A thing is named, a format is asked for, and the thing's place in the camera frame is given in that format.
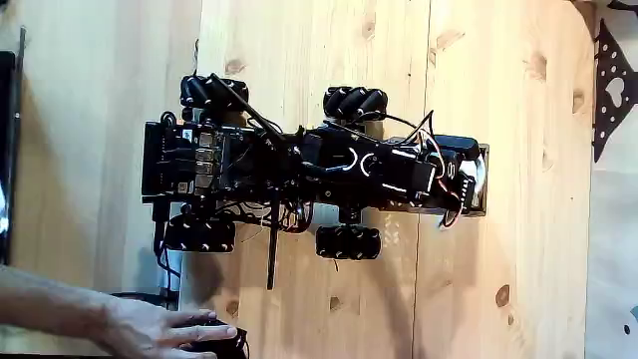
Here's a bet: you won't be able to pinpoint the black mecanum wheel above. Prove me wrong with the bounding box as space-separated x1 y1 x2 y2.
162 212 237 254
178 74 250 113
314 223 383 262
322 85 390 123

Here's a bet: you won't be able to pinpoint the black monitor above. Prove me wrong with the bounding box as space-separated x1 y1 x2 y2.
0 26 28 268

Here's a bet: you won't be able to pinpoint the black leader arm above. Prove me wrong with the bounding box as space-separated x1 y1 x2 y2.
173 317 250 359

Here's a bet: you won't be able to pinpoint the black oval camera box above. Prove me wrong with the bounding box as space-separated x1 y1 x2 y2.
432 133 481 162

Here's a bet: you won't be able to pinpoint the person's hand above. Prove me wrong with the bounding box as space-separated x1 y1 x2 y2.
95 295 240 359

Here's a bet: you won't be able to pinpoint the red black servo wires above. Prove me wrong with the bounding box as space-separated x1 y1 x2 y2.
343 109 466 230

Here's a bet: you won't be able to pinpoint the black antenna rod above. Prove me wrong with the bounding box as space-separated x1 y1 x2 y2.
265 185 282 291
208 72 288 147

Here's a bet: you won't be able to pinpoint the perforated metal basket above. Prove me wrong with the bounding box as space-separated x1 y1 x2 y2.
377 143 490 218

